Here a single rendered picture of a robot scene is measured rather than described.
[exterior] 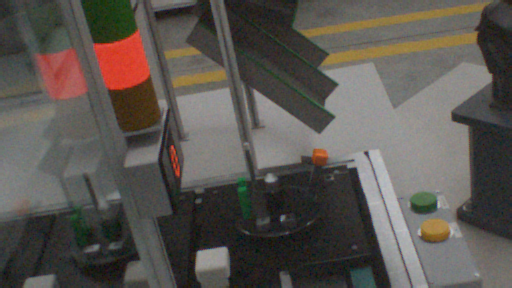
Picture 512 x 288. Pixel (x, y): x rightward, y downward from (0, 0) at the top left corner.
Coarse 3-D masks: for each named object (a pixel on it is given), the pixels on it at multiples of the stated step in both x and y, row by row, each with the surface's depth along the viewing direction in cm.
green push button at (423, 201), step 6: (420, 192) 107; (426, 192) 107; (414, 198) 106; (420, 198) 106; (426, 198) 105; (432, 198) 105; (414, 204) 105; (420, 204) 104; (426, 204) 104; (432, 204) 104; (420, 210) 104; (426, 210) 104
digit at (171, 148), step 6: (168, 138) 79; (168, 144) 79; (174, 144) 82; (168, 150) 78; (174, 150) 82; (174, 156) 81; (174, 162) 81; (174, 168) 80; (180, 168) 84; (174, 174) 79; (180, 174) 83; (180, 180) 82
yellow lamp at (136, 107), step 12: (144, 84) 75; (120, 96) 74; (132, 96) 74; (144, 96) 75; (120, 108) 75; (132, 108) 75; (144, 108) 75; (156, 108) 77; (120, 120) 76; (132, 120) 76; (144, 120) 76; (156, 120) 77
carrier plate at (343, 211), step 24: (336, 168) 117; (216, 192) 117; (336, 192) 111; (216, 216) 112; (336, 216) 106; (360, 216) 105; (216, 240) 106; (240, 240) 105; (312, 240) 102; (336, 240) 101; (360, 240) 100; (240, 264) 100; (264, 264) 99; (288, 264) 98; (312, 264) 98; (336, 264) 98; (360, 264) 98
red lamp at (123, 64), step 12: (132, 36) 72; (96, 48) 72; (108, 48) 72; (120, 48) 72; (132, 48) 73; (108, 60) 72; (120, 60) 72; (132, 60) 73; (144, 60) 74; (108, 72) 73; (120, 72) 73; (132, 72) 73; (144, 72) 75; (108, 84) 74; (120, 84) 74; (132, 84) 74
